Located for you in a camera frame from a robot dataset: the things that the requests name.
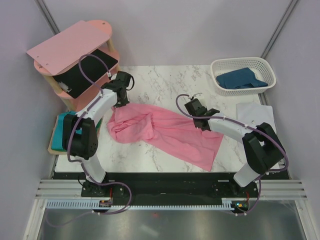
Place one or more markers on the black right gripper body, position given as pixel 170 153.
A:
pixel 195 119

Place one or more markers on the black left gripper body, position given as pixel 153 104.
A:
pixel 122 102

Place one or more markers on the pink t-shirt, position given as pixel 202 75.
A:
pixel 166 130

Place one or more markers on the pink tiered shelf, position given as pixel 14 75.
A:
pixel 60 53

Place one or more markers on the wooden tray board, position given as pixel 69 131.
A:
pixel 55 145

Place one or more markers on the teal folded t-shirt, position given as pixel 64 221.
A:
pixel 85 138

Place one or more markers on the white perforated plastic basket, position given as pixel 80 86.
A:
pixel 259 66

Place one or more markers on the white folded cloth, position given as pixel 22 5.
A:
pixel 255 114

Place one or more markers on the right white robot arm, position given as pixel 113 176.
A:
pixel 261 144

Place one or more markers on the blue t-shirt in basket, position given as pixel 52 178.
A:
pixel 243 78

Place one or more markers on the black tablet on shelf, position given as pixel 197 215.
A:
pixel 74 83

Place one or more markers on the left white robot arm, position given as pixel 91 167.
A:
pixel 105 100

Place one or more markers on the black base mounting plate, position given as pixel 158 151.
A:
pixel 163 189

